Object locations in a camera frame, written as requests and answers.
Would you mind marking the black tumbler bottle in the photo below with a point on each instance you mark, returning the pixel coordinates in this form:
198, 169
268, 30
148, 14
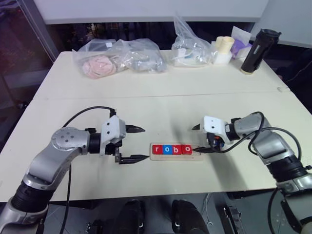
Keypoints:
254, 56

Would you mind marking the translucent white sheet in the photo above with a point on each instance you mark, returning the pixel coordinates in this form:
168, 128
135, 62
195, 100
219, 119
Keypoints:
241, 33

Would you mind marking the red letter block o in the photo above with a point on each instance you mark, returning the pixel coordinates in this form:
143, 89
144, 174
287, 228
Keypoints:
187, 149

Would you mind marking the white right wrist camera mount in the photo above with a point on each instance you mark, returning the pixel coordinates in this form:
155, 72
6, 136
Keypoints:
214, 123

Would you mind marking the white box with purple cloth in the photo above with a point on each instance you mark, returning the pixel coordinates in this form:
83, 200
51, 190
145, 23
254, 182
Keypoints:
242, 51

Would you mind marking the red letter block r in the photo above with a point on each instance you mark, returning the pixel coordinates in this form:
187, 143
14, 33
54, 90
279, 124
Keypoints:
157, 150

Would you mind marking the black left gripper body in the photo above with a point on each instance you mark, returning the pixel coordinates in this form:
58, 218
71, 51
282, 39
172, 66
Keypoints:
111, 149

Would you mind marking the blue letter block o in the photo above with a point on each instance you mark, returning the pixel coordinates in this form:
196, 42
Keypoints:
167, 150

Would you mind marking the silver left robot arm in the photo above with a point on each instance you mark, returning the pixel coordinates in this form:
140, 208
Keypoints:
65, 140

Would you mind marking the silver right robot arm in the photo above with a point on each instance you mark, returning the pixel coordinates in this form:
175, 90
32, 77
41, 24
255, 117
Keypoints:
268, 146

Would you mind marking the red letter block b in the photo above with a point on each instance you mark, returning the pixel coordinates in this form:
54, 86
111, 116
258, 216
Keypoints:
177, 150

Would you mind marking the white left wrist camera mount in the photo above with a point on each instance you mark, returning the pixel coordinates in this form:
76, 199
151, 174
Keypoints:
112, 126

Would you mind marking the wooden letter tray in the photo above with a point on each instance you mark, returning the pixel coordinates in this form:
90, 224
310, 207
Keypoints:
175, 158

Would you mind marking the plastic bag with pink item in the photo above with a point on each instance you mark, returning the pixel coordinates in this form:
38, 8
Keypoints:
97, 65

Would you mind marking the small black bracket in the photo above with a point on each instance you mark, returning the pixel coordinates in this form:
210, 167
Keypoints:
95, 226

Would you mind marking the black metal stand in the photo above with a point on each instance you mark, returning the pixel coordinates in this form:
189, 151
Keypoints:
232, 217

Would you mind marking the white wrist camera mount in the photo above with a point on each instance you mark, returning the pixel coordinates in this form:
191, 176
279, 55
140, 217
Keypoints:
214, 123
112, 126

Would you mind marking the dark rounded shape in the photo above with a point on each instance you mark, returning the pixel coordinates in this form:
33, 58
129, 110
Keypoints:
187, 217

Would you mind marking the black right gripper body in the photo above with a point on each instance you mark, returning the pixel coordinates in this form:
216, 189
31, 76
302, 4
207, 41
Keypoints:
211, 139

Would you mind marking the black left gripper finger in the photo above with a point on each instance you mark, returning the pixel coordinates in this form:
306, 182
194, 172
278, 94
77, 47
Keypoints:
132, 159
135, 129

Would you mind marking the plastic bag with grey parts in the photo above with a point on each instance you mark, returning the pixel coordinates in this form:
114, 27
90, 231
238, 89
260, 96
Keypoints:
143, 61

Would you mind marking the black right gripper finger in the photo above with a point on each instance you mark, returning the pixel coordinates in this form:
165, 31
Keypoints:
197, 127
203, 150

